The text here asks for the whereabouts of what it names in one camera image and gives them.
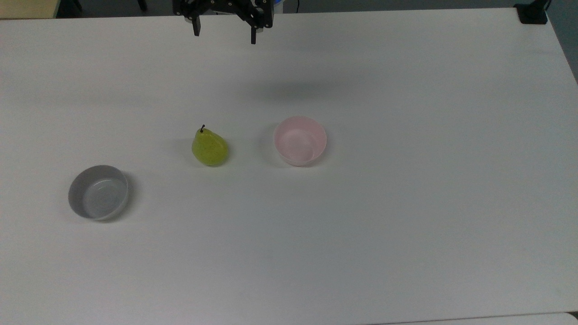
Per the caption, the grey bowl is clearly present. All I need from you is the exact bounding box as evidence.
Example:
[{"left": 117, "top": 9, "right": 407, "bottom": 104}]
[{"left": 68, "top": 165, "right": 130, "bottom": 222}]

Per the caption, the pink bowl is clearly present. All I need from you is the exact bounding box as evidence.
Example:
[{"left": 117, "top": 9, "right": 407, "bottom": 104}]
[{"left": 273, "top": 116, "right": 327, "bottom": 167}]

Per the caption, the black table clamp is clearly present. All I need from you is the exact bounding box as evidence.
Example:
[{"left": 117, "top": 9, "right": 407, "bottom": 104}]
[{"left": 514, "top": 0, "right": 550, "bottom": 24}]

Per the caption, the beige wooden board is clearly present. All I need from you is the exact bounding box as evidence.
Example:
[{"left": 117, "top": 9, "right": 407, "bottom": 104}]
[{"left": 0, "top": 0, "right": 61, "bottom": 19}]

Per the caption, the green pear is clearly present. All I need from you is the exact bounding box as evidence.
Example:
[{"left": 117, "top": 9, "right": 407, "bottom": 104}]
[{"left": 191, "top": 125, "right": 230, "bottom": 167}]

